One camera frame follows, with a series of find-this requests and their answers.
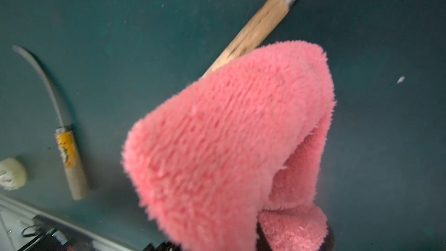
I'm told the pink rag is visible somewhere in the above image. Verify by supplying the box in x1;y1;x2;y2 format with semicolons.
122;41;336;251

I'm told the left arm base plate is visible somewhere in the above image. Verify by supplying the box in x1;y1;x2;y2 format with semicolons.
19;220;95;251

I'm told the white rope ball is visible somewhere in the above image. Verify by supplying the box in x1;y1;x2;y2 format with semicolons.
1;158;28;191

